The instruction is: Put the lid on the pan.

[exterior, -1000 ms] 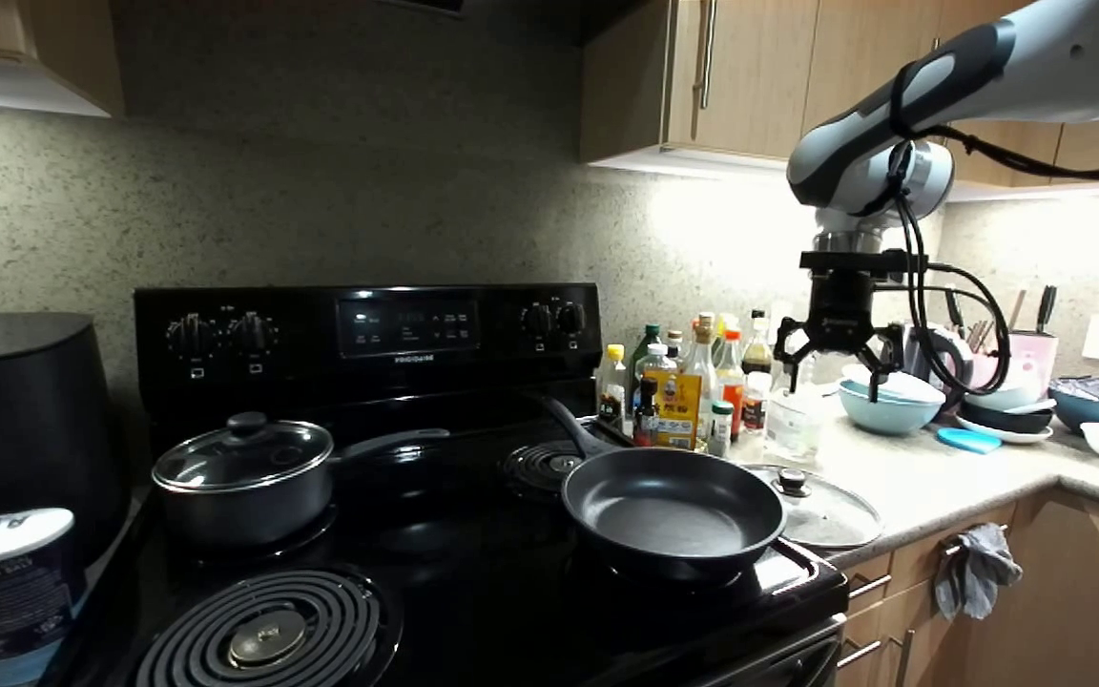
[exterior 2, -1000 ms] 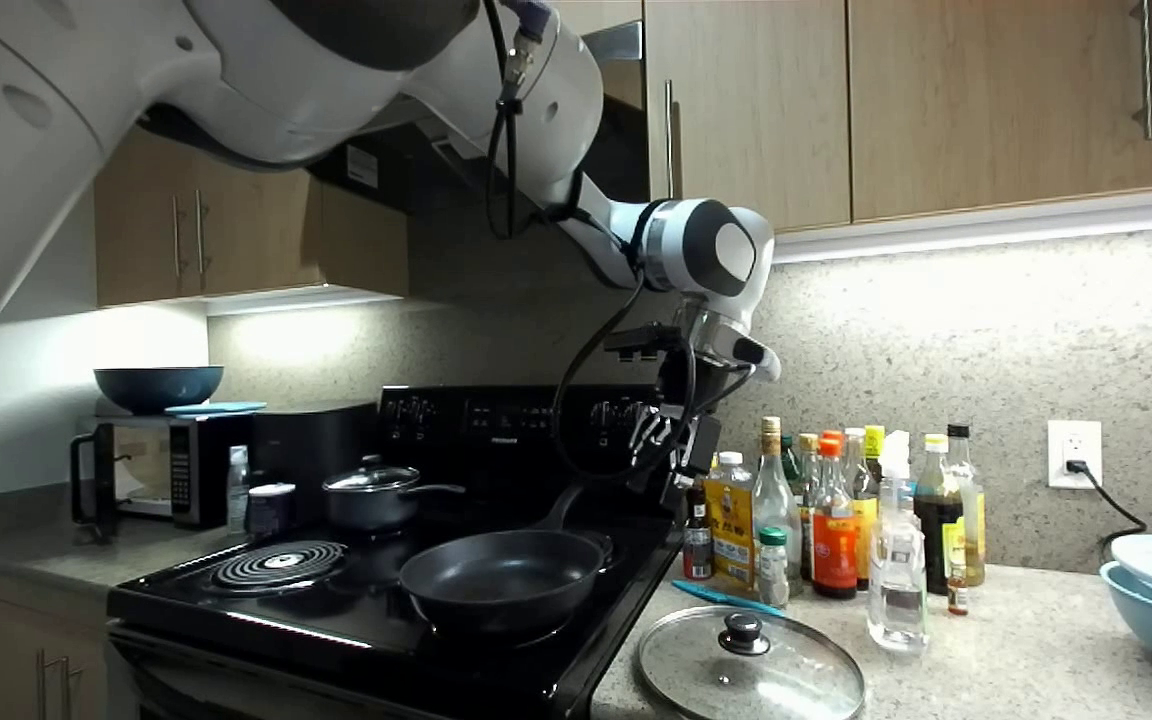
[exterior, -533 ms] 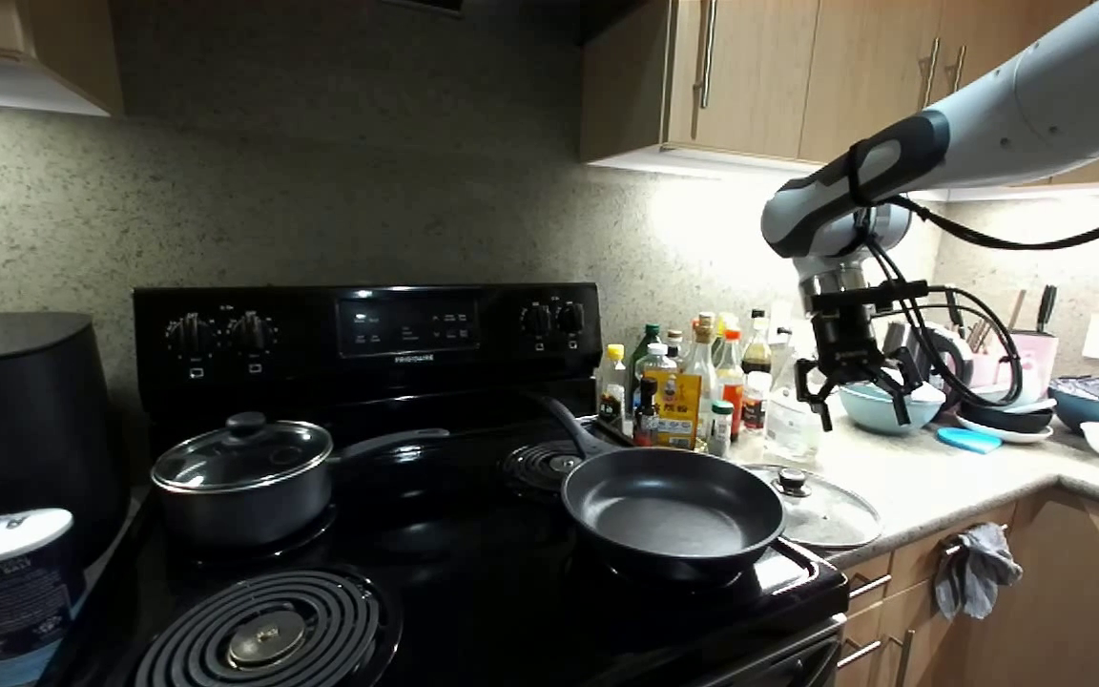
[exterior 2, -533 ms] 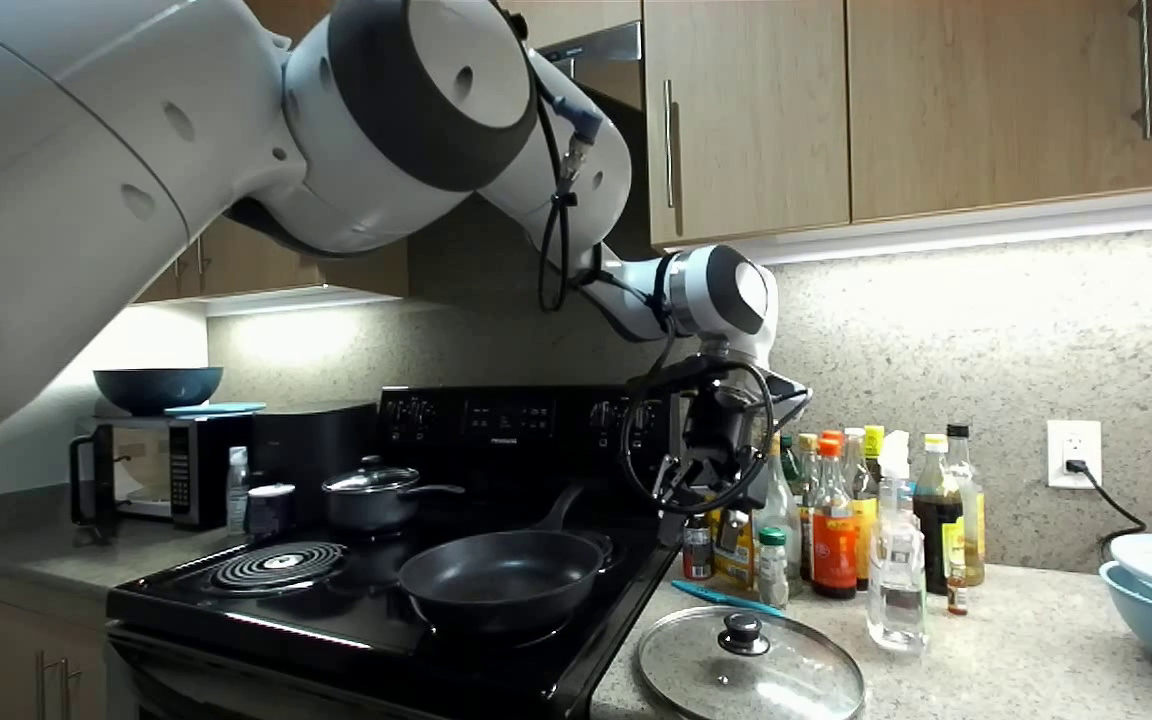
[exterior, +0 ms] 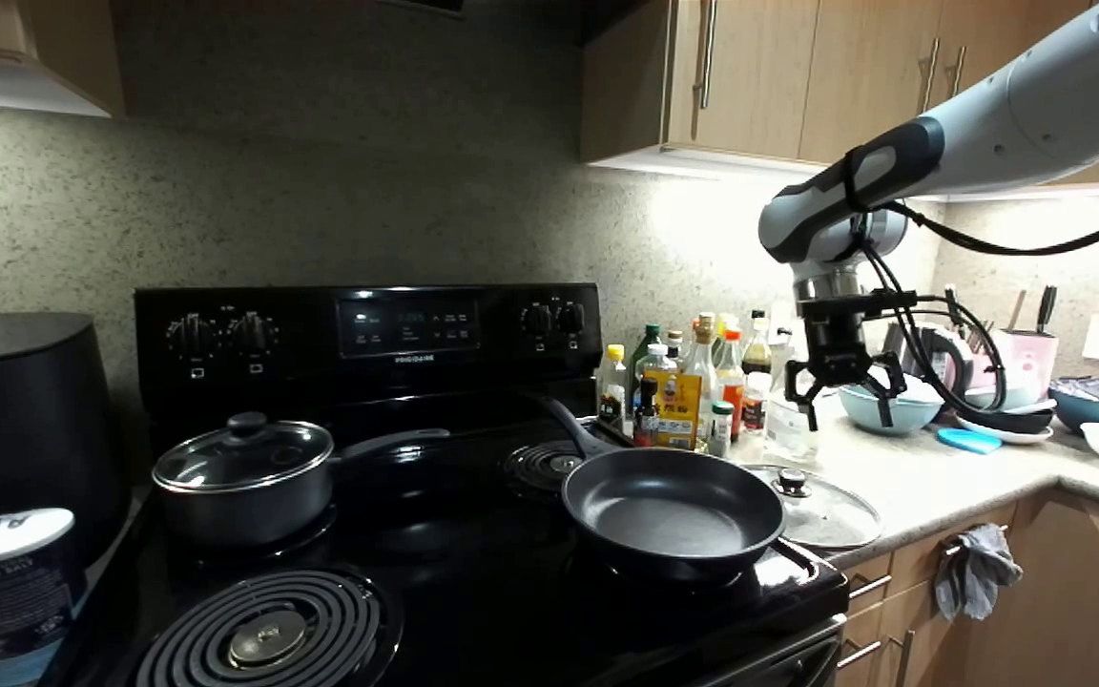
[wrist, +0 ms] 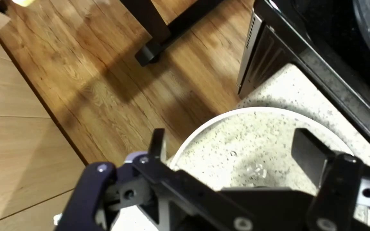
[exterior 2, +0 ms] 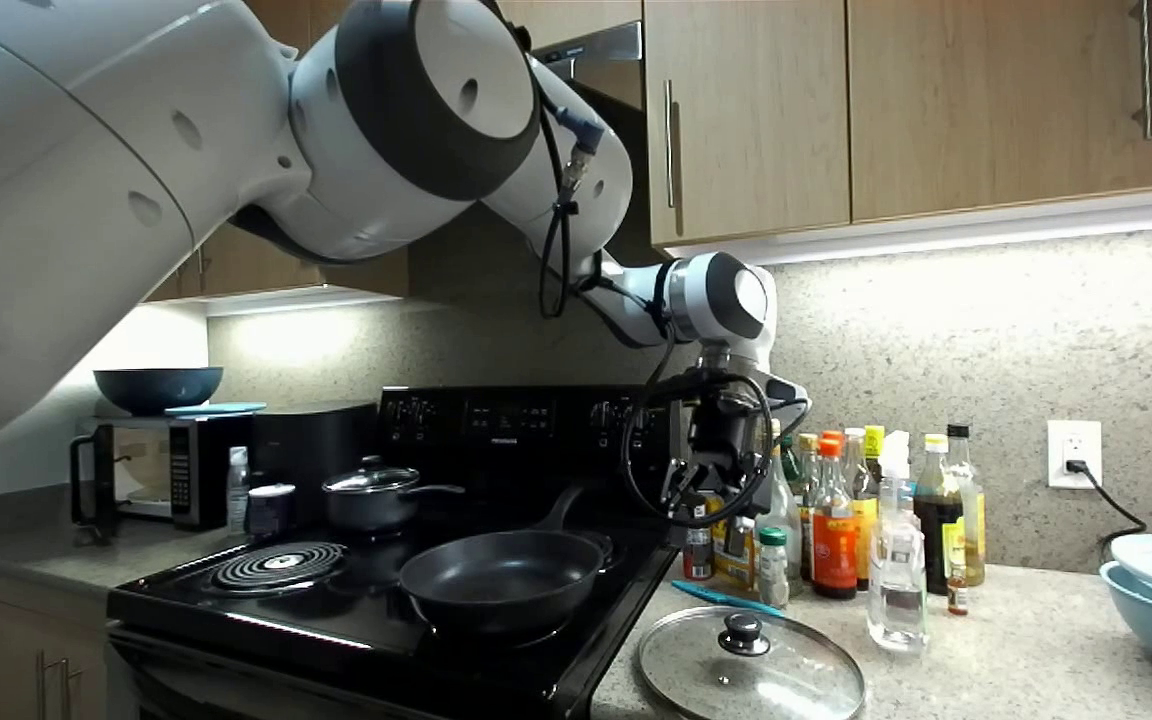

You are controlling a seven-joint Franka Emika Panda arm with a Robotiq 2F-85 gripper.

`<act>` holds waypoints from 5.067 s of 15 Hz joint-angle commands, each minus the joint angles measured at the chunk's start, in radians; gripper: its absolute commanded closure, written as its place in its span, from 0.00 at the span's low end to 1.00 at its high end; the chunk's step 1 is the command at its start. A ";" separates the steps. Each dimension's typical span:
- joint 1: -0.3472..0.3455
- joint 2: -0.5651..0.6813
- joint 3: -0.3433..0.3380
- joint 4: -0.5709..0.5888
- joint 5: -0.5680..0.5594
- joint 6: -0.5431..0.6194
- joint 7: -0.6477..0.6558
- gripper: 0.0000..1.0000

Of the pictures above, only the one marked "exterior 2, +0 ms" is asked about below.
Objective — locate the range hood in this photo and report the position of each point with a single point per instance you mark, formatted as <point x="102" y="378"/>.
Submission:
<point x="607" y="63"/>

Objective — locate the white wall outlet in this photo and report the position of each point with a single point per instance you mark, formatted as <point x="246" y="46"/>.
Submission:
<point x="1072" y="452"/>

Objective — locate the black microwave oven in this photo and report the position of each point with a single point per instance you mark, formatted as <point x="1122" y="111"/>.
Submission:
<point x="168" y="470"/>

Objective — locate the dark soy sauce bottle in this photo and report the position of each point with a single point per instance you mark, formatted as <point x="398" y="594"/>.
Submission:
<point x="939" y="510"/>

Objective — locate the glass lid with black knob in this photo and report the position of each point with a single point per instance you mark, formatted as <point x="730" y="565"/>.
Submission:
<point x="737" y="667"/>

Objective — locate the dark blue bowl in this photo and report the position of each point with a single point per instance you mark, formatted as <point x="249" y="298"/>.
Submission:
<point x="158" y="388"/>

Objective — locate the yellow label oil bottle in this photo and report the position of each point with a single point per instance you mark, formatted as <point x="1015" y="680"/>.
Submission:
<point x="732" y="551"/>

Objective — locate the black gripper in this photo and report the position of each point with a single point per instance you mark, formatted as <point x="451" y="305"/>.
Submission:
<point x="730" y="440"/>

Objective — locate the black saucepan with glass lid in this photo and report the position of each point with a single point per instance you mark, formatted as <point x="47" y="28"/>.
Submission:
<point x="377" y="498"/>

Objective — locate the orange sauce bottle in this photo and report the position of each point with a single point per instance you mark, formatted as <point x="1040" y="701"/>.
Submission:
<point x="834" y="522"/>

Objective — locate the lower cabinet drawers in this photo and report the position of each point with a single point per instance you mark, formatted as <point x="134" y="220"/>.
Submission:
<point x="52" y="653"/>

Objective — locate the black frying pan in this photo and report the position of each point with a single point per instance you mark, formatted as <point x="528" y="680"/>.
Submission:
<point x="515" y="583"/>

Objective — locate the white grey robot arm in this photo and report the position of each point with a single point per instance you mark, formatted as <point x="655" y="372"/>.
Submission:
<point x="134" y="130"/>

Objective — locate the white lidded canister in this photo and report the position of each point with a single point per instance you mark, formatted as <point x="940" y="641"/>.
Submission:
<point x="269" y="510"/>

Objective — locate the upper wooden cabinets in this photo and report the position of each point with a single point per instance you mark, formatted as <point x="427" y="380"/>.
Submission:
<point x="767" y="114"/>

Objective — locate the green cap spice jar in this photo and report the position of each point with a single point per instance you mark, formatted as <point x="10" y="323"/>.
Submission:
<point x="775" y="565"/>

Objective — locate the black electric stove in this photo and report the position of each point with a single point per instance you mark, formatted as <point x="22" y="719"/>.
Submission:
<point x="314" y="627"/>

